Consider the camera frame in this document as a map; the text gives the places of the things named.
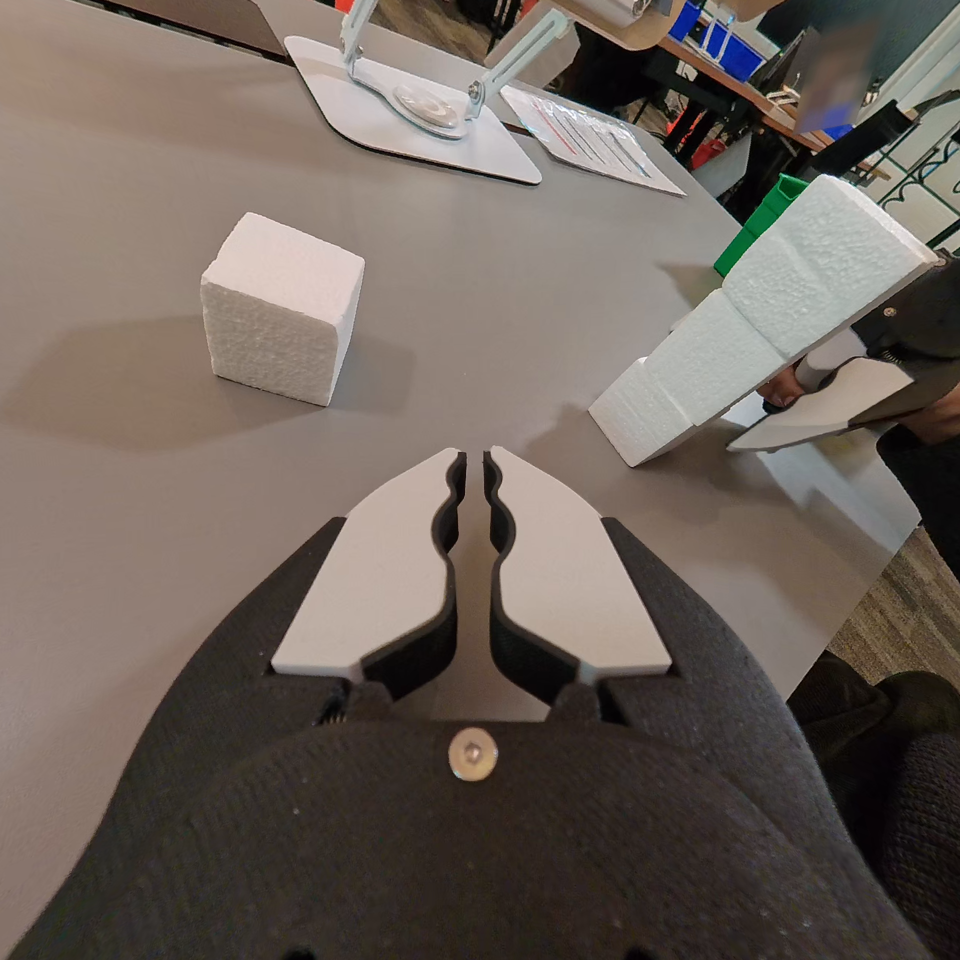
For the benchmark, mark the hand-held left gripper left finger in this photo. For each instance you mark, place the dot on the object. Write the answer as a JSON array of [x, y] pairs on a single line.
[[375, 585]]

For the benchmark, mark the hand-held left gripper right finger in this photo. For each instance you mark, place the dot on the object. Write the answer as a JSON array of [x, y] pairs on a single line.
[[577, 592]]

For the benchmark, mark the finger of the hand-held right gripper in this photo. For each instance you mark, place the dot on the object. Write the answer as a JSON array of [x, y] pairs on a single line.
[[900, 238], [825, 409]]

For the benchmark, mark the white foam cube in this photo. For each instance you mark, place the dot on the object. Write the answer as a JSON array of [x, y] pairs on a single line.
[[712, 360], [277, 315], [645, 420], [817, 270]]

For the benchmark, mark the person's right forearm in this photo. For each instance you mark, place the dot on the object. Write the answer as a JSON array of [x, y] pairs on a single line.
[[922, 480]]

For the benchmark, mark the wooden background desk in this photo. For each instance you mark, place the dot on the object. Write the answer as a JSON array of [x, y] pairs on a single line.
[[780, 120]]

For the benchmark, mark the person's right hand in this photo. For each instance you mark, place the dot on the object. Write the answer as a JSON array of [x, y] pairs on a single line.
[[780, 390]]

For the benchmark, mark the green storage bin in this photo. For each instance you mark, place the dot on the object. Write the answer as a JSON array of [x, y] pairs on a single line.
[[757, 225]]

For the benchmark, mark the row of blue bins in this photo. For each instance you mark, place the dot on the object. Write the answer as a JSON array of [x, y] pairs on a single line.
[[720, 37]]

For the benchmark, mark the clear plastic bag with sheet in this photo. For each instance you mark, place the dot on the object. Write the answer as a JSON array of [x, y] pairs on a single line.
[[592, 139]]

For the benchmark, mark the person's black clothing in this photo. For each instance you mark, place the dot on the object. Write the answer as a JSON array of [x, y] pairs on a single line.
[[885, 787]]

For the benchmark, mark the document stand with wooden board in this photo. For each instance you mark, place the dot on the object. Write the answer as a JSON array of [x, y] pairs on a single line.
[[360, 97]]

